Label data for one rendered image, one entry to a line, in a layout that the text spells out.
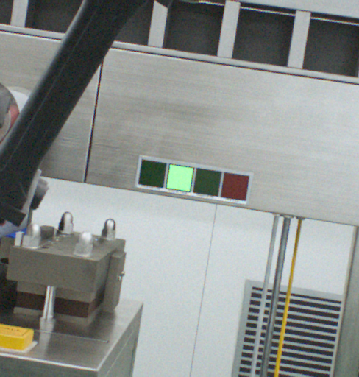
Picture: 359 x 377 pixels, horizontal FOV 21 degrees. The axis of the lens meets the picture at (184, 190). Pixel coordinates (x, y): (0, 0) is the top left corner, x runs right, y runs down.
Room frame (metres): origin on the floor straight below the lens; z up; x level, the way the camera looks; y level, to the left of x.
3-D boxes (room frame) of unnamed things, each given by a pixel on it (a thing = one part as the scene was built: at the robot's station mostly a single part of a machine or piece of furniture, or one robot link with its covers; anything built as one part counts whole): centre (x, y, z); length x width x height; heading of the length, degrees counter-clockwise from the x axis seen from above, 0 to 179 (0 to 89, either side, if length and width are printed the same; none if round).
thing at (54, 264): (1.90, 0.20, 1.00); 0.40 x 0.16 x 0.06; 177
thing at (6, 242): (1.87, 0.30, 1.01); 0.23 x 0.03 x 0.05; 177
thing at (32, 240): (1.74, 0.26, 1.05); 0.04 x 0.04 x 0.04
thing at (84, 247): (1.74, 0.17, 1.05); 0.04 x 0.04 x 0.04
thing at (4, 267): (1.87, 0.32, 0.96); 0.23 x 0.01 x 0.09; 177
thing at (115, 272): (1.91, 0.11, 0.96); 0.10 x 0.03 x 0.11; 177
